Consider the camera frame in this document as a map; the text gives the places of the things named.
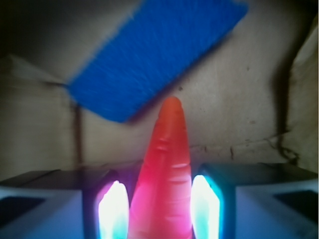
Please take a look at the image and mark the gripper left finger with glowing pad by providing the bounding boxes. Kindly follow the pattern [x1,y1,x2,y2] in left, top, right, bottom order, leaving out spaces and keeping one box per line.
[0,170,129,239]

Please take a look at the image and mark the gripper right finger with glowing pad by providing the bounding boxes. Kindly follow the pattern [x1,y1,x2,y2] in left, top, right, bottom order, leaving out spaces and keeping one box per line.
[191,163,319,239]

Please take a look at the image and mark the orange toy carrot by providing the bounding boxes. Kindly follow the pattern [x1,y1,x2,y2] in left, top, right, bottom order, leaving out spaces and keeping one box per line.
[128,97,192,239]

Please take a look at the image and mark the brown paper bag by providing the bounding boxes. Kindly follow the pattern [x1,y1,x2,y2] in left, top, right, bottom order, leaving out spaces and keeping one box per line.
[0,0,318,179]

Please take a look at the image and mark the blue sponge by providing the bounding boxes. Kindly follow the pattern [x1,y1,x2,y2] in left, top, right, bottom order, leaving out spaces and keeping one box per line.
[67,0,248,122]

